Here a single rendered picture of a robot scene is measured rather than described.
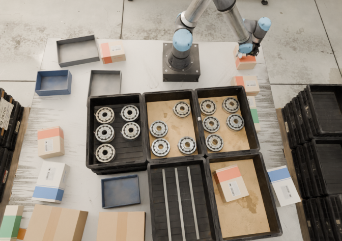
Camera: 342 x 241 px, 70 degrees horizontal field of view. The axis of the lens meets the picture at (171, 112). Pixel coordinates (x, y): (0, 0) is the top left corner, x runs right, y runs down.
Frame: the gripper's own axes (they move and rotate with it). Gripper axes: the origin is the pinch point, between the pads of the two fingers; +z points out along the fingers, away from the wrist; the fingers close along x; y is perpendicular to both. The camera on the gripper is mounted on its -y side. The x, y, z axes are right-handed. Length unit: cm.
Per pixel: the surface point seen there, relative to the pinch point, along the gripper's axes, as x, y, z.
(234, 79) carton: -12.0, 20.7, -2.1
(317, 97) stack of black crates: 64, 23, 26
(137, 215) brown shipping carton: -78, 100, -10
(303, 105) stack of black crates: 51, 29, 27
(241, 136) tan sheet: -18, 62, -8
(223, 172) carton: -34, 83, -15
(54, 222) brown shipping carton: -117, 100, -10
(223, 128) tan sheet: -27, 56, -8
